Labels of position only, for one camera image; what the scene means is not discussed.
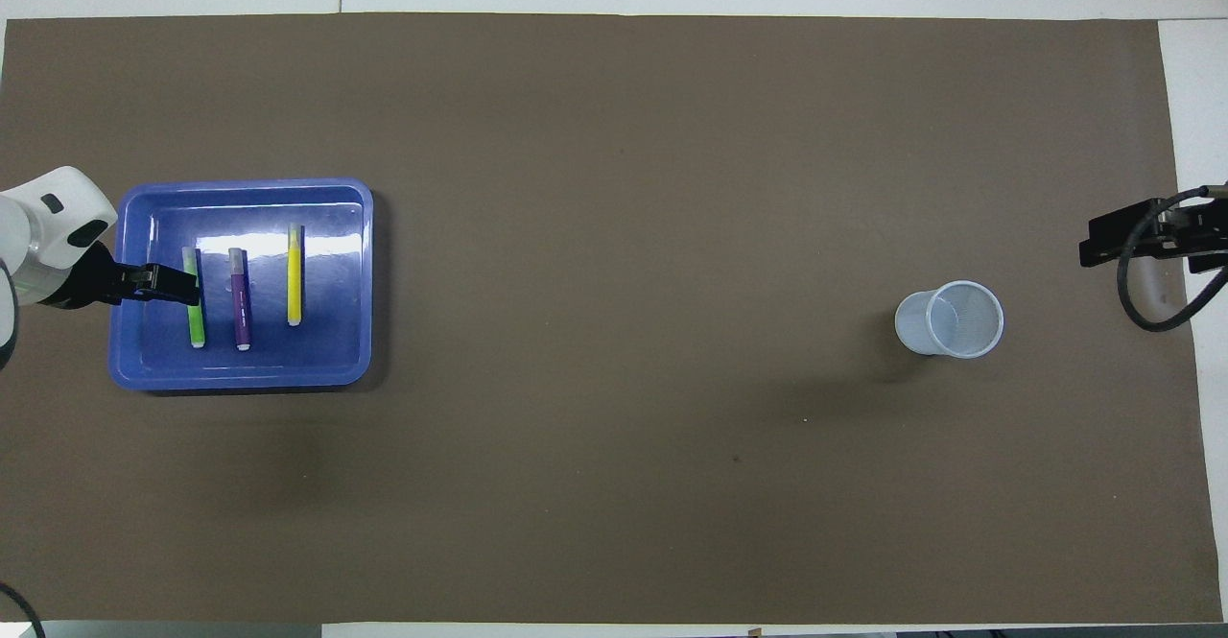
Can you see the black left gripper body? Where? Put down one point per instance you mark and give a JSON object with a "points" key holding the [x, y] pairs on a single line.
{"points": [[86, 283]]}

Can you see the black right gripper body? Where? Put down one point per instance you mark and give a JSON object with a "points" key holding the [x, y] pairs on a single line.
{"points": [[1204, 230]]}

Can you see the green marker pen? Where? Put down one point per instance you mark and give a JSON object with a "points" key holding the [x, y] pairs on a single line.
{"points": [[197, 326]]}

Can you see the purple marker pen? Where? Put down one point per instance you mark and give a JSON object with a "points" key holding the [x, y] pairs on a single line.
{"points": [[241, 307]]}

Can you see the yellow marker pen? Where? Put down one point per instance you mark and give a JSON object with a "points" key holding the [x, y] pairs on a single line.
{"points": [[295, 283]]}

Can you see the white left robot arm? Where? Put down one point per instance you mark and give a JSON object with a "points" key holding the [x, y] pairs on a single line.
{"points": [[48, 225]]}

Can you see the blue plastic tray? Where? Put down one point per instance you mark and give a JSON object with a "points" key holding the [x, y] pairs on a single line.
{"points": [[326, 350]]}

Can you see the translucent plastic cup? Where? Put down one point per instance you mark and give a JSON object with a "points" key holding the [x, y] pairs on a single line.
{"points": [[959, 321]]}

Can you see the brown table mat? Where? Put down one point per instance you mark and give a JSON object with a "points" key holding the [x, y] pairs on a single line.
{"points": [[614, 187]]}

